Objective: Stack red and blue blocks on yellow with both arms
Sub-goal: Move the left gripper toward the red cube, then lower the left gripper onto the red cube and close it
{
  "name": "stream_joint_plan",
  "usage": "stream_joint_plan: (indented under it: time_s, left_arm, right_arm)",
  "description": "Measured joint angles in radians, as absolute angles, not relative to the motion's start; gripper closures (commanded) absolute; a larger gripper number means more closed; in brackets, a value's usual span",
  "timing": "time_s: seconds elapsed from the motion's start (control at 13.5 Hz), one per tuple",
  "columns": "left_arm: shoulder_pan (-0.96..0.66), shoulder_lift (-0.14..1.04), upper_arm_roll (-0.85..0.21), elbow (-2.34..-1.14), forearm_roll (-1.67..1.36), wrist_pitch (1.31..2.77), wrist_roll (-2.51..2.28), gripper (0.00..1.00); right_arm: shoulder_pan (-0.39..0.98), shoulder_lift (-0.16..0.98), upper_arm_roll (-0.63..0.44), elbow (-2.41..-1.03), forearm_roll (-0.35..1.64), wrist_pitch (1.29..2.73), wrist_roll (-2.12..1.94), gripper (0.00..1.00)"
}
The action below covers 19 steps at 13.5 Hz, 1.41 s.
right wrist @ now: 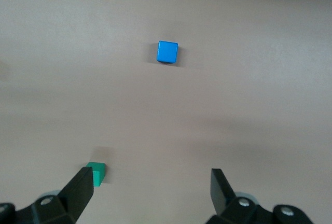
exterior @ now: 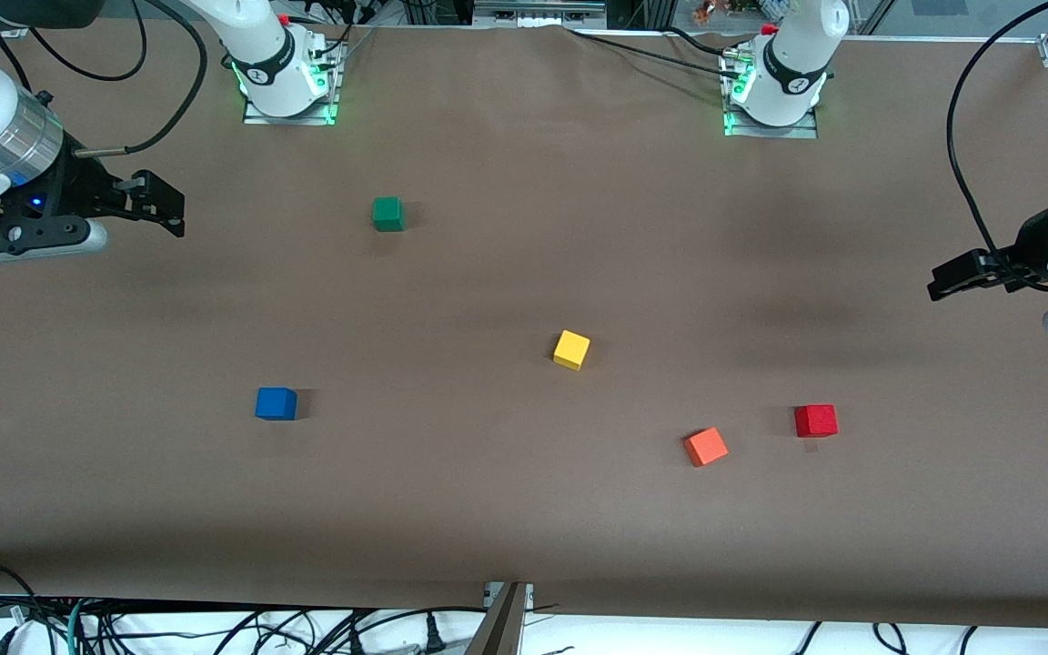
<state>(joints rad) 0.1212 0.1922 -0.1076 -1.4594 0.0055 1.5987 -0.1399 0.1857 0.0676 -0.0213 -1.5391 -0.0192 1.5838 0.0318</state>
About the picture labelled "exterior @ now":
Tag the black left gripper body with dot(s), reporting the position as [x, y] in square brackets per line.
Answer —
[1032, 244]

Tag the brown table cover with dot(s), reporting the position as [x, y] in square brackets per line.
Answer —
[524, 473]

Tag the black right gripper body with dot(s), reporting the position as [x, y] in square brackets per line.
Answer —
[85, 186]

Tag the red wooden block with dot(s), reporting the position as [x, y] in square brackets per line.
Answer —
[816, 421]

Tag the blue wooden block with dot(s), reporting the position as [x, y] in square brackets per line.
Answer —
[275, 404]

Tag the green wooden block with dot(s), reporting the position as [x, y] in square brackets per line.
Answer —
[387, 214]

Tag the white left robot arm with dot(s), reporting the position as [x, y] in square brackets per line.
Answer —
[792, 64]

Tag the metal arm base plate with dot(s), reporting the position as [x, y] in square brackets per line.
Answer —
[774, 131]
[328, 100]

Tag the orange wooden block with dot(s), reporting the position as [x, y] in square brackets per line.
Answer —
[706, 447]

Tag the yellow wooden block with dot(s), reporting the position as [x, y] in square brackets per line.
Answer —
[571, 350]

